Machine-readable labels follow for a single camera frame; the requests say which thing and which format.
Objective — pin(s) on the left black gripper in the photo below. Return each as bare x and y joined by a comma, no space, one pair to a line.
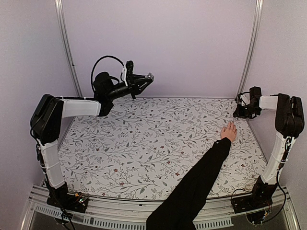
137,82

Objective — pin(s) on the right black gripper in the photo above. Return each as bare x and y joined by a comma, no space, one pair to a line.
239,113

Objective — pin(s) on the black sleeved forearm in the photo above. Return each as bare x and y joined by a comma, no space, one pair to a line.
182,206

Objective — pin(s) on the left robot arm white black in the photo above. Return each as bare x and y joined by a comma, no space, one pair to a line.
46,121

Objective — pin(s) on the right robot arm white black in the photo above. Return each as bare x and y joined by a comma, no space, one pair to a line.
289,124

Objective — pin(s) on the person's bare hand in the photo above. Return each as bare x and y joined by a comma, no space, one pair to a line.
229,132

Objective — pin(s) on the floral patterned table mat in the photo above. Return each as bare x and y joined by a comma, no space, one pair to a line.
144,147

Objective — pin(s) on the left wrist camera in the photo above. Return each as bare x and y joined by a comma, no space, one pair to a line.
127,70

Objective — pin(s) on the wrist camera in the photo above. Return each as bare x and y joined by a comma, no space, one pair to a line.
243,98
127,70

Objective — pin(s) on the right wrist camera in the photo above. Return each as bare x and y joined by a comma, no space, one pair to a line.
243,98

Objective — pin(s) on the right aluminium frame post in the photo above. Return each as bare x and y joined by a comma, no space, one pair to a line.
252,44

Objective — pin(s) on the aluminium frame post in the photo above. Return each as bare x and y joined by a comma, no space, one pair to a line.
66,45
252,44

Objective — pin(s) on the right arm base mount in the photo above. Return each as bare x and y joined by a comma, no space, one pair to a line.
257,204

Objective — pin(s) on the left aluminium frame post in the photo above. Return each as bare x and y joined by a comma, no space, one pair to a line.
66,45

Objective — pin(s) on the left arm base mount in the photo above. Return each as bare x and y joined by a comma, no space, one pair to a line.
60,197

